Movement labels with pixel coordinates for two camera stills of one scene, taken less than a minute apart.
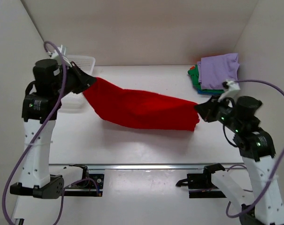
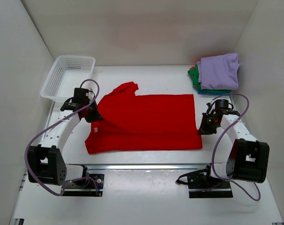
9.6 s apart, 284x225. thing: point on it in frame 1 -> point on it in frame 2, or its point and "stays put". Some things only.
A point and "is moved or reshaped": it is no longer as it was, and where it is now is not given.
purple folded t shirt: [213, 71] stays put
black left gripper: [86, 78] -> [96, 116]
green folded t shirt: [194, 73] stays put
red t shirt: [141, 108] is moved or reshaped
